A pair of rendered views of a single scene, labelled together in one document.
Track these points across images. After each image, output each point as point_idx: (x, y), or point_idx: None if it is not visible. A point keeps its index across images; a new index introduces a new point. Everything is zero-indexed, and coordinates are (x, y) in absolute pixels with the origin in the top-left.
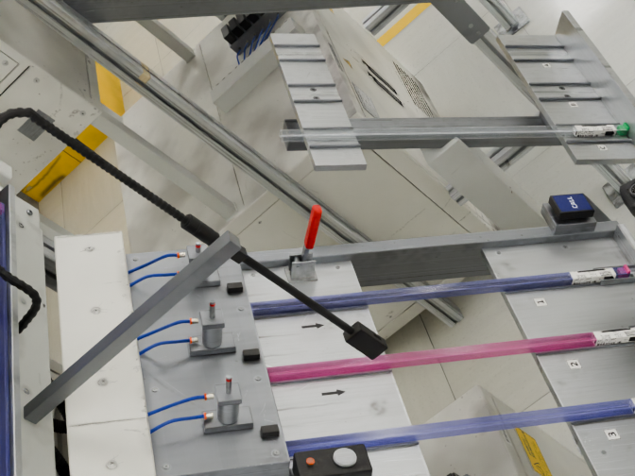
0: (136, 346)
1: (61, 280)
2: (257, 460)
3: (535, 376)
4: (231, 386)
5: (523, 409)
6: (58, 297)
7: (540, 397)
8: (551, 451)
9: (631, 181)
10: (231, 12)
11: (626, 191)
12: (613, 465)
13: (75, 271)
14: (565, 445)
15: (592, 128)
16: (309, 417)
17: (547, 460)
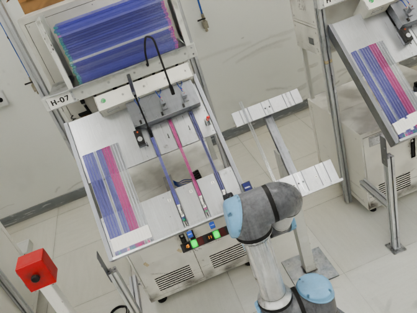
0: (156, 89)
1: (173, 68)
2: (133, 121)
3: (318, 226)
4: None
5: (306, 225)
6: (167, 69)
7: (309, 228)
8: None
9: (232, 194)
10: (351, 77)
11: (228, 193)
12: (159, 200)
13: (176, 70)
14: (291, 237)
15: None
16: (159, 131)
17: None
